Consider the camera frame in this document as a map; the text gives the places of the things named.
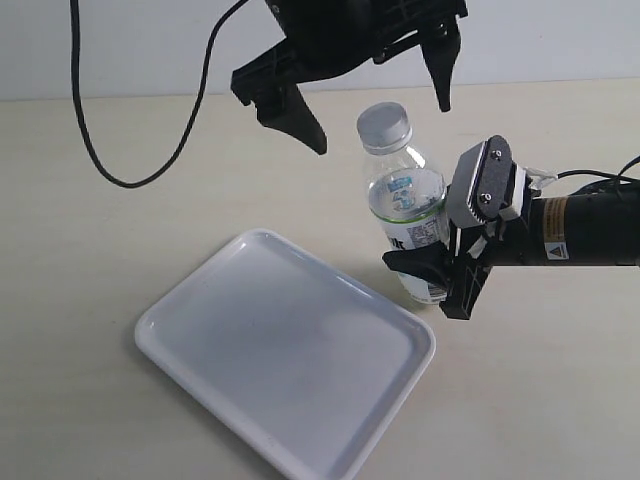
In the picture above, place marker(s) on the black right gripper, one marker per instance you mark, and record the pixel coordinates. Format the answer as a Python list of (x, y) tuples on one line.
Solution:
[(463, 269)]

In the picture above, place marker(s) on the white bottle cap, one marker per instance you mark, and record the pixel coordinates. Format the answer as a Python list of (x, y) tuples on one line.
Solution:
[(384, 127)]

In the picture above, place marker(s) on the white rectangular plastic tray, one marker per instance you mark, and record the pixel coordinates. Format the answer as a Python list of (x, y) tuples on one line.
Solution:
[(305, 364)]

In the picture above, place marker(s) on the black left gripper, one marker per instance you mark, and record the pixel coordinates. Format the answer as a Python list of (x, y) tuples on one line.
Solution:
[(328, 39)]

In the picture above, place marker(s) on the clear Gatorade drink bottle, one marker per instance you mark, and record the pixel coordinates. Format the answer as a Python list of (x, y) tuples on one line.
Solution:
[(405, 192)]

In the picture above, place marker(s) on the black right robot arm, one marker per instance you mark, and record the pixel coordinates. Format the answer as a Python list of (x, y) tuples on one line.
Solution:
[(598, 225)]

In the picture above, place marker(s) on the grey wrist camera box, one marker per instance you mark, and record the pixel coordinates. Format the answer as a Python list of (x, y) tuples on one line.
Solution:
[(481, 184)]

